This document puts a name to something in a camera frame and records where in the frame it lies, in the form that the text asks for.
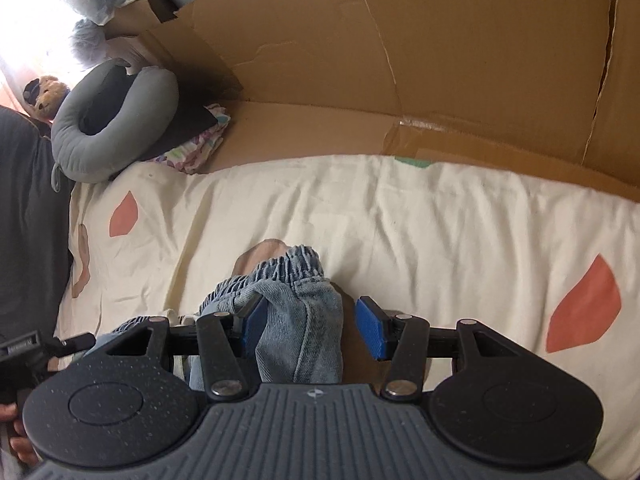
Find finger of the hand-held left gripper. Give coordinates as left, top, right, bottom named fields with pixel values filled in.
left=47, top=334, right=97, bottom=361

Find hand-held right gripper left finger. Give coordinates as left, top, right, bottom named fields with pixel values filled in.
left=82, top=296, right=266, bottom=402

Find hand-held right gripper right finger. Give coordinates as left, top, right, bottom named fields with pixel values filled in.
left=356, top=296, right=538, bottom=402

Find blue denim pants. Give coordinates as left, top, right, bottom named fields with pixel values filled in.
left=100, top=244, right=345, bottom=393

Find person's left hand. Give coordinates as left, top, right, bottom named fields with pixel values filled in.
left=0, top=402, right=38, bottom=467

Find cream bear print blanket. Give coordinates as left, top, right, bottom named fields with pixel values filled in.
left=52, top=152, right=640, bottom=480

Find dark grey pillow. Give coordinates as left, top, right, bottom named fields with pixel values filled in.
left=0, top=105, right=76, bottom=356

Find colourful patterned cloth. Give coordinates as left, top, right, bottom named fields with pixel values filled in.
left=145, top=105, right=232, bottom=176

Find grey neck pillow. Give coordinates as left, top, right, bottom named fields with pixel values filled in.
left=50, top=57, right=180, bottom=183

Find black cloth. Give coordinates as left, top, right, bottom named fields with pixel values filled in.
left=82, top=65, right=218, bottom=161

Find brown teddy bear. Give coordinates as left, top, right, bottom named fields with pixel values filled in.
left=22, top=75, right=71, bottom=121

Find flattened cardboard box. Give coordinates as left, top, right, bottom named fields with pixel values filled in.
left=105, top=0, right=640, bottom=196

